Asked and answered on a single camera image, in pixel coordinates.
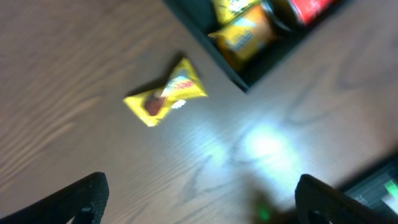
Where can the red Pringles can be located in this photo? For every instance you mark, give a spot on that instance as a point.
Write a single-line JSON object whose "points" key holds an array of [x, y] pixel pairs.
{"points": [[308, 10]]}

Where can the yellow biscuit packet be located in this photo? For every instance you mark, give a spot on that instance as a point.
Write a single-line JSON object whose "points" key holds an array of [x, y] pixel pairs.
{"points": [[245, 36]]}

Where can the yellow chocolate snack packet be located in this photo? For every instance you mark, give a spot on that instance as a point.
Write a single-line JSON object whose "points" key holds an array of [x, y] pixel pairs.
{"points": [[152, 106]]}

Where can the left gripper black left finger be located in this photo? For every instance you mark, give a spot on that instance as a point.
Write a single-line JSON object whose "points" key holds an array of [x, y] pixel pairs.
{"points": [[83, 201]]}

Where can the dark green box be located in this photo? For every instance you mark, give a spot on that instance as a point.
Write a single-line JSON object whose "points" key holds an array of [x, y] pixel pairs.
{"points": [[200, 19]]}

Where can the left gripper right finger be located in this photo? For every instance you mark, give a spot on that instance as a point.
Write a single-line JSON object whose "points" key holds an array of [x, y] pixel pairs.
{"points": [[317, 202]]}

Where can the green snack packet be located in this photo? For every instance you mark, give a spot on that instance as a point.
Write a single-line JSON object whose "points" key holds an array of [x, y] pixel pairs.
{"points": [[227, 10]]}

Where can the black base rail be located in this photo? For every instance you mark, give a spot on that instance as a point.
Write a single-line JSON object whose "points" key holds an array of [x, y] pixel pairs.
{"points": [[376, 189]]}

